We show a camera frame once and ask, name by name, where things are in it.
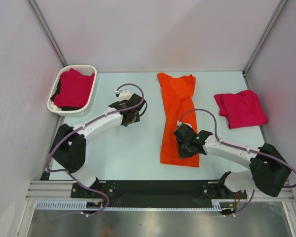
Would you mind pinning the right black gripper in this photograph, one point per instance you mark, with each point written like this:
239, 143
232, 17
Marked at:
182, 154

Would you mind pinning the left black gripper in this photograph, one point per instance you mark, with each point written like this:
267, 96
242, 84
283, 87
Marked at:
137, 119

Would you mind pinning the orange t shirt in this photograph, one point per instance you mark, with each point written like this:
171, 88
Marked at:
177, 96

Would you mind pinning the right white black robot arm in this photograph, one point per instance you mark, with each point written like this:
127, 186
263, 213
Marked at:
266, 169

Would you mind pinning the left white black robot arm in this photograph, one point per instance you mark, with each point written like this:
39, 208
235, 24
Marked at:
70, 143

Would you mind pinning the magenta shirt in basket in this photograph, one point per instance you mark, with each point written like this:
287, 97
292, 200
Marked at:
84, 81

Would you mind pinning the white plastic basket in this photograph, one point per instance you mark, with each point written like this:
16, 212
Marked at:
85, 70

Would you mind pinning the folded magenta t shirt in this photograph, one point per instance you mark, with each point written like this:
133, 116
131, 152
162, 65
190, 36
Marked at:
242, 109

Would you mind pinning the black shirt in basket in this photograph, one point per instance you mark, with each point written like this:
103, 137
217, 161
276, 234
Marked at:
68, 95

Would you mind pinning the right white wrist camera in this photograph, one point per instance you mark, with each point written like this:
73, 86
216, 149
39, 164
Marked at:
180, 123

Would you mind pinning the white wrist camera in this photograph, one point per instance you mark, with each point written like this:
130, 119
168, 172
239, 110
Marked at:
180, 123
123, 94

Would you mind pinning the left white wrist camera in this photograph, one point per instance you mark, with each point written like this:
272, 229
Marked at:
123, 94

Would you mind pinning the white slotted cable duct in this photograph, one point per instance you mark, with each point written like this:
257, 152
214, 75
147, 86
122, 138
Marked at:
95, 206

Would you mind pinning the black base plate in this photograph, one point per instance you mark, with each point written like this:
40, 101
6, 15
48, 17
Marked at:
165, 193

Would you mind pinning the aluminium frame rail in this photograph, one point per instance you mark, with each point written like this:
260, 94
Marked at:
61, 190

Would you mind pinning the left aluminium corner post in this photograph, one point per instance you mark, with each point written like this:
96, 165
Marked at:
47, 31

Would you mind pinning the aluminium corner post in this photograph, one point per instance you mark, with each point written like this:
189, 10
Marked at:
265, 34
47, 31

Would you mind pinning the right aluminium corner post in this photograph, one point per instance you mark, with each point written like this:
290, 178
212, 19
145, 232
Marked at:
265, 34

